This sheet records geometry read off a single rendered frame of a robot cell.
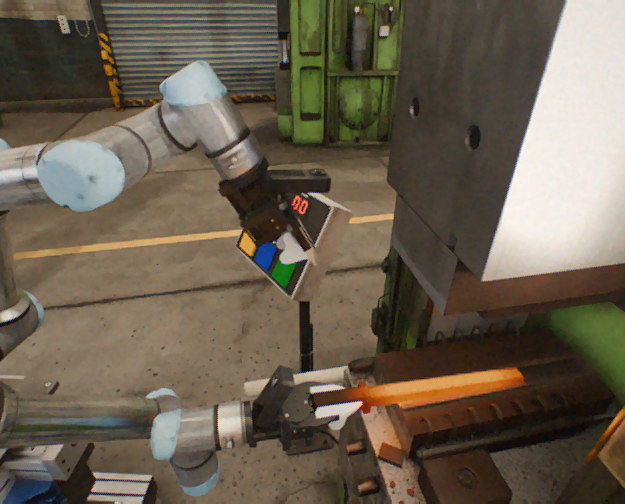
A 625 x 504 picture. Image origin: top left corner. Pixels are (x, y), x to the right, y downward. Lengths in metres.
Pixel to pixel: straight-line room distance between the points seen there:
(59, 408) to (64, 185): 0.39
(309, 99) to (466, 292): 4.99
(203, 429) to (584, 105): 0.67
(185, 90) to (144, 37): 7.88
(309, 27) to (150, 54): 3.91
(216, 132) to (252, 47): 7.83
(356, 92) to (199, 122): 4.85
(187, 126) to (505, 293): 0.48
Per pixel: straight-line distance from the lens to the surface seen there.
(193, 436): 0.72
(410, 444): 0.79
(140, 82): 8.52
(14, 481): 1.26
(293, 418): 0.71
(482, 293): 0.56
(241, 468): 1.85
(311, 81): 5.39
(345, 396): 0.74
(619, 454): 0.57
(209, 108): 0.55
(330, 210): 0.98
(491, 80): 0.44
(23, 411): 0.74
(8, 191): 0.60
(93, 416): 0.78
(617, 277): 0.70
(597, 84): 0.43
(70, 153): 0.49
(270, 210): 0.60
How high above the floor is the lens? 1.62
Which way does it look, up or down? 33 degrees down
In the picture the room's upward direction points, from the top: straight up
